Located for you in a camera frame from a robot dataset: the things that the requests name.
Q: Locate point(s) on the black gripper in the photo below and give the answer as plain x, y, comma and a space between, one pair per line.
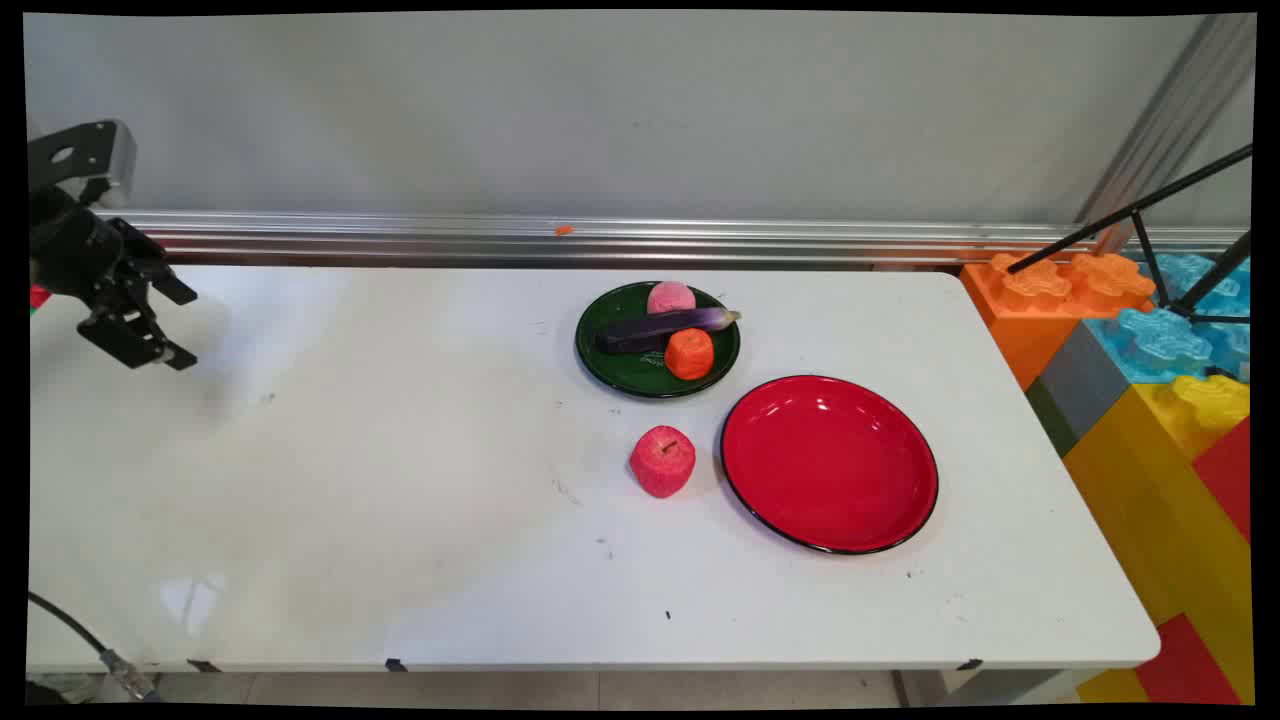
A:
68, 250

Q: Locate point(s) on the purple toy eggplant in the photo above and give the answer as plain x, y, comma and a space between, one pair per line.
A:
655, 328

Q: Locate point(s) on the red giant building block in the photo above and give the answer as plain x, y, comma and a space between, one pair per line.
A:
1228, 480
38, 296
1185, 665

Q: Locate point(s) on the dark green round plate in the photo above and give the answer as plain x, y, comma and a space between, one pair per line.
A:
625, 365

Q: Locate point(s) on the pink toy peach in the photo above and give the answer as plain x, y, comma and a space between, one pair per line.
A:
670, 298

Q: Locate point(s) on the red toy apple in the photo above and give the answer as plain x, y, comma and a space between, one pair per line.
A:
662, 462

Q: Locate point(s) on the orange toy persimmon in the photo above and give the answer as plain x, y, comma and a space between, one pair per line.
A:
689, 354

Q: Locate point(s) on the red round plate black rim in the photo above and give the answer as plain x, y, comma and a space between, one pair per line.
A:
828, 465

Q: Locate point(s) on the orange giant building block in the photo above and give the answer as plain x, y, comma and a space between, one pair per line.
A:
1030, 315

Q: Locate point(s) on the dark green giant building block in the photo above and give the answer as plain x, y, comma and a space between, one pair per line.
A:
1052, 420

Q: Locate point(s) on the grey giant building block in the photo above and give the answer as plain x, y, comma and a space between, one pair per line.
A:
1085, 385

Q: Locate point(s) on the black tripod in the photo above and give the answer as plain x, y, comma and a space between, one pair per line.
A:
1150, 215

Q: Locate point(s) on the blue giant building block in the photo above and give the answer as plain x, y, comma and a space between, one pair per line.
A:
1165, 345

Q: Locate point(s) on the yellow giant building block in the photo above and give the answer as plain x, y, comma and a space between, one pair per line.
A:
1160, 520

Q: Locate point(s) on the black metal camera mount bracket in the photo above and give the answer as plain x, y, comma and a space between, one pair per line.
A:
92, 155

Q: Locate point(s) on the horizontal aluminium rail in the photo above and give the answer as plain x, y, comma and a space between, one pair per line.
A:
700, 242

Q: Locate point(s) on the slanted aluminium post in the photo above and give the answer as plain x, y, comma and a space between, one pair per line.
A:
1165, 130

